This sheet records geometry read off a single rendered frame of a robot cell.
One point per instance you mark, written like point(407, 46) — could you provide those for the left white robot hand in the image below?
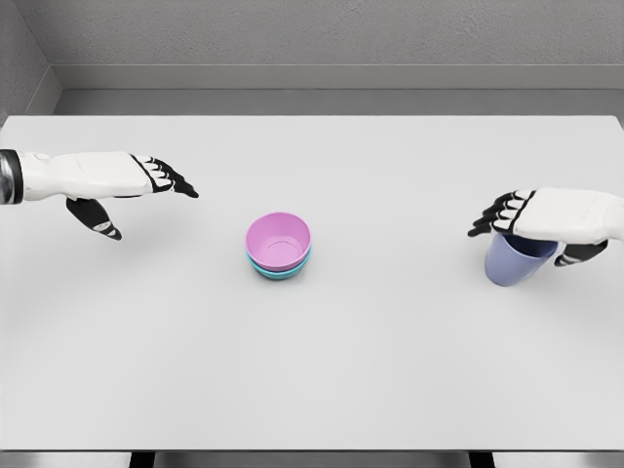
point(102, 175)

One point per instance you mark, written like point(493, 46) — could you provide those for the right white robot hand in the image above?
point(565, 214)

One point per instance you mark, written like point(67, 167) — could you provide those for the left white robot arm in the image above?
point(30, 175)

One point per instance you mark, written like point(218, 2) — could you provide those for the lavender blue cup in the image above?
point(512, 265)

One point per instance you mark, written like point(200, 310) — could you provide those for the pink bowl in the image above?
point(278, 244)

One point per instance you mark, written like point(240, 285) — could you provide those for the teal bowl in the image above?
point(278, 275)

